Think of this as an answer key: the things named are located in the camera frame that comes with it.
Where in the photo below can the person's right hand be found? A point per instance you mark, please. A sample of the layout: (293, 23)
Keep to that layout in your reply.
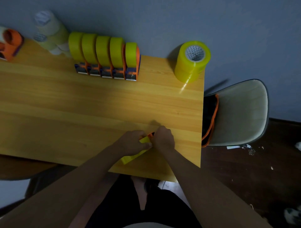
(163, 141)

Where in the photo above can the person's left hand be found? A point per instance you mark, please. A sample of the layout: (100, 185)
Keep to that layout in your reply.
(130, 143)

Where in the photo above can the person's left fingers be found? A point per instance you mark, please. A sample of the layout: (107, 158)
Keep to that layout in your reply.
(143, 143)

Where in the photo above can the person's right fingers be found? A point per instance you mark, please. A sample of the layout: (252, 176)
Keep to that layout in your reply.
(157, 136)

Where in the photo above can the yellow tape roll orange dispenser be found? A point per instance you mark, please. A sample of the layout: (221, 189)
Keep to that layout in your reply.
(131, 158)

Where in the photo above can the person's left forearm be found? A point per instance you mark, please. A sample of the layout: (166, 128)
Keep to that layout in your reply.
(65, 195)

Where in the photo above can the person's right forearm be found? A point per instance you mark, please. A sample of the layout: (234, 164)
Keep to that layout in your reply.
(207, 195)

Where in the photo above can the person's black shorts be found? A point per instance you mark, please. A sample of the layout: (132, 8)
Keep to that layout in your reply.
(162, 206)

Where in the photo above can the stack of yellow tape rolls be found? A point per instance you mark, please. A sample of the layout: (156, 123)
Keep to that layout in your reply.
(188, 68)

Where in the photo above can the white paper scrap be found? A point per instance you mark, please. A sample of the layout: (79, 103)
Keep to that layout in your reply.
(232, 147)

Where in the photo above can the beige chair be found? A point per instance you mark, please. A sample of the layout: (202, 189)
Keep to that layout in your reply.
(242, 112)

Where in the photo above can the short stack pale tape rolls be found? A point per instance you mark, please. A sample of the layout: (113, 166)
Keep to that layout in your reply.
(47, 44)

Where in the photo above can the tall stack pale tape rolls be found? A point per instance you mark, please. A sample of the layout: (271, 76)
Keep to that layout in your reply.
(53, 28)

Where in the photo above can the empty orange tape dispenser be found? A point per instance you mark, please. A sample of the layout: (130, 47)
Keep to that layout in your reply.
(11, 44)

